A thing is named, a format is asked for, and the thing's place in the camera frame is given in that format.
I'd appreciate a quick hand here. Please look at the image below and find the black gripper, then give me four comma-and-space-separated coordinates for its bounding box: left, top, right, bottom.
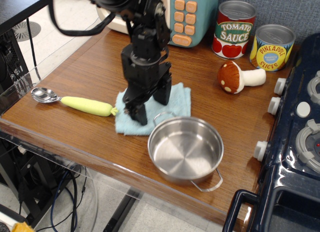
121, 44, 172, 126

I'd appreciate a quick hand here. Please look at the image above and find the light blue towel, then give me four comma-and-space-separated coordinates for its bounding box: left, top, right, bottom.
115, 82, 191, 136

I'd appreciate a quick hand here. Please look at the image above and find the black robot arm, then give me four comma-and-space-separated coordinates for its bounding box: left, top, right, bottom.
90, 0, 172, 126

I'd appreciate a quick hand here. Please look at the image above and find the stainless steel pot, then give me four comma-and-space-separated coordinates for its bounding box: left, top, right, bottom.
147, 111, 224, 193

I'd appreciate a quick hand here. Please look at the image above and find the plush brown mushroom toy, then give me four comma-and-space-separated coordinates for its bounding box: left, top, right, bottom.
217, 61, 267, 94

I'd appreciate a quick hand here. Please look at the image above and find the toy microwave teal and orange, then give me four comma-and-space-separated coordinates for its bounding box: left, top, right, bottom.
91, 0, 218, 51

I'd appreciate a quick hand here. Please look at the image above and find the black table leg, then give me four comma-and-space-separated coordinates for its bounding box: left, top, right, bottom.
103, 189, 140, 232

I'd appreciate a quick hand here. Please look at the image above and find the white stove knob bottom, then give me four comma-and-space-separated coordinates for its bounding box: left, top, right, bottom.
253, 141, 268, 162

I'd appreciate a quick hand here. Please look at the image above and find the white stove knob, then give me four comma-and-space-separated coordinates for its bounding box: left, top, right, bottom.
274, 78, 287, 96
267, 97, 281, 116
253, 141, 268, 162

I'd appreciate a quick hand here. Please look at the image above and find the tomato sauce can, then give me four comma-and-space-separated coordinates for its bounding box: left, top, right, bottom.
212, 0, 257, 59

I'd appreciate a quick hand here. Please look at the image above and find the white stove knob middle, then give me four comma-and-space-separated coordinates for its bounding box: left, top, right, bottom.
267, 97, 281, 116

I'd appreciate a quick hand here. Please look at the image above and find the white stove knob top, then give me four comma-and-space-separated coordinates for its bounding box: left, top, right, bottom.
274, 78, 287, 96

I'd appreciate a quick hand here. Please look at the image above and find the pineapple slices can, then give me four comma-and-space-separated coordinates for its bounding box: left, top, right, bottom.
249, 24, 296, 72

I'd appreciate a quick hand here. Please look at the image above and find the black computer tower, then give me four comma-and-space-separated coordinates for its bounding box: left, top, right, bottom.
0, 29, 28, 94

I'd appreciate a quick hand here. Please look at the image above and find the dark blue toy stove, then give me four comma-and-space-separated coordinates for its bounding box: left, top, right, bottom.
223, 33, 320, 232

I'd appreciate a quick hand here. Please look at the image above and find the black sleeved cable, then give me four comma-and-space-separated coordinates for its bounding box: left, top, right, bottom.
47, 0, 117, 38

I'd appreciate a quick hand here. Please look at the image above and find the spoon with yellow-green handle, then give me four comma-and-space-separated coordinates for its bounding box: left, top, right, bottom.
31, 87, 119, 117

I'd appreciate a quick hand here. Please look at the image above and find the blue floor cable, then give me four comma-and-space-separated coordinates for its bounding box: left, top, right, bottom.
49, 170, 78, 232

